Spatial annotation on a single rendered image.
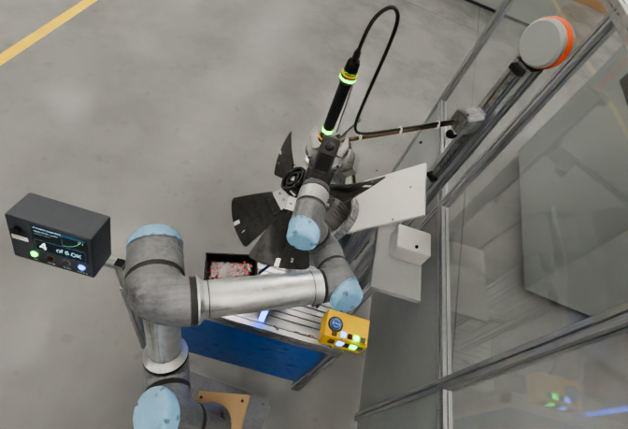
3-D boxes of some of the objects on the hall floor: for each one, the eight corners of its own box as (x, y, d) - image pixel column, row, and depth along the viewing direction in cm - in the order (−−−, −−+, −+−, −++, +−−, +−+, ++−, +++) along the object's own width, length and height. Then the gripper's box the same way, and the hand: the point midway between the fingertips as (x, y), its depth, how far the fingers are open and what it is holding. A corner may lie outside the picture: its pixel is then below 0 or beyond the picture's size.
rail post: (298, 383, 227) (338, 348, 165) (297, 391, 224) (337, 357, 163) (292, 381, 226) (330, 345, 165) (290, 389, 224) (328, 354, 163)
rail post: (151, 342, 220) (136, 289, 159) (148, 350, 218) (132, 298, 156) (144, 340, 220) (126, 286, 159) (141, 348, 217) (121, 295, 156)
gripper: (282, 193, 103) (301, 139, 116) (336, 211, 104) (349, 155, 117) (289, 173, 96) (308, 118, 109) (347, 193, 97) (359, 135, 110)
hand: (332, 133), depth 110 cm, fingers open, 8 cm apart
